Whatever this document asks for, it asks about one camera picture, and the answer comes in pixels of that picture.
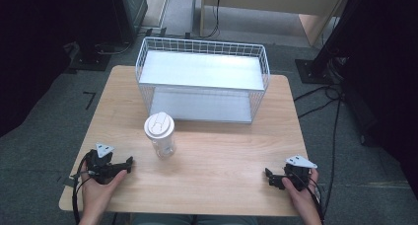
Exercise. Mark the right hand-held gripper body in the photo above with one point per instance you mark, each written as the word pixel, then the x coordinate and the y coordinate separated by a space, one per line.
pixel 299 174

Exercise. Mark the clear cup with white lid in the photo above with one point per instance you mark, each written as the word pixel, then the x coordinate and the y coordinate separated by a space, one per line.
pixel 160 133

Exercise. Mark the person's left hand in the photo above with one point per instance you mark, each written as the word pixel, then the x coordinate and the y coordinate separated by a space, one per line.
pixel 98 193

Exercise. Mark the black stand base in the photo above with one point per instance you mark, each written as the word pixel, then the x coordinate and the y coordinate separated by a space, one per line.
pixel 312 72
pixel 90 60

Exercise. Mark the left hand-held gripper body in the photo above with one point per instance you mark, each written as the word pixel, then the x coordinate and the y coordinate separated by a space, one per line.
pixel 100 167

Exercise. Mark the black curtain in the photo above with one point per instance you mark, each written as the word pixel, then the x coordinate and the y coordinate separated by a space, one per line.
pixel 33 47
pixel 384 70

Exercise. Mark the person's right hand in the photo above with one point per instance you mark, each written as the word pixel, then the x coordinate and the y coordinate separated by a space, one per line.
pixel 300 198

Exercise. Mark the dark cabinet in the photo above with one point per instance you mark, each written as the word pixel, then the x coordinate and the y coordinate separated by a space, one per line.
pixel 129 11

